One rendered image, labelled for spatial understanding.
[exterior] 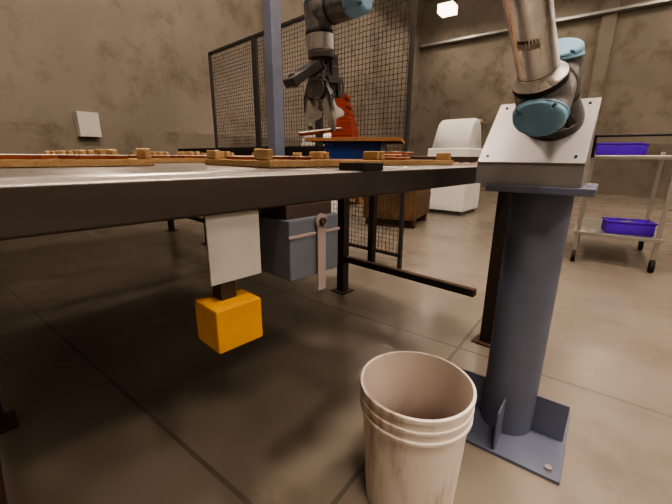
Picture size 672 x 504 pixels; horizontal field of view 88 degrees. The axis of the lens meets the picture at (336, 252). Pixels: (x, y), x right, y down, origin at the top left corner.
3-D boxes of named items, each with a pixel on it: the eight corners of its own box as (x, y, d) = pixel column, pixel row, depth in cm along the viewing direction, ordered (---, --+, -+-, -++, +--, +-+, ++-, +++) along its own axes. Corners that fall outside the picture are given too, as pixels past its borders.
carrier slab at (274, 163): (383, 165, 107) (383, 160, 107) (269, 167, 80) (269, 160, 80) (310, 163, 132) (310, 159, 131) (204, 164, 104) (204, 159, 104)
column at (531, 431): (570, 414, 134) (620, 183, 111) (559, 486, 104) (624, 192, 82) (469, 377, 156) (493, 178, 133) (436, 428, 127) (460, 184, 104)
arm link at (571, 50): (585, 76, 94) (591, 24, 85) (575, 108, 89) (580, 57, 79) (535, 81, 101) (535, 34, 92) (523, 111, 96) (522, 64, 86)
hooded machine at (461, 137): (464, 216, 575) (474, 115, 534) (422, 212, 618) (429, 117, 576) (478, 211, 637) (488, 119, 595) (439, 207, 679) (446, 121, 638)
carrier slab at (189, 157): (226, 162, 142) (225, 151, 140) (110, 163, 113) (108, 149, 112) (189, 161, 165) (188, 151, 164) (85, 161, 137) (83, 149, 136)
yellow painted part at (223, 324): (263, 336, 65) (257, 211, 59) (219, 355, 59) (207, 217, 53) (240, 323, 71) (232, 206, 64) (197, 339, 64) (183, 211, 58)
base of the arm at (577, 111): (591, 105, 100) (595, 73, 93) (575, 141, 95) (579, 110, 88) (533, 106, 110) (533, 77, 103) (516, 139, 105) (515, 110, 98)
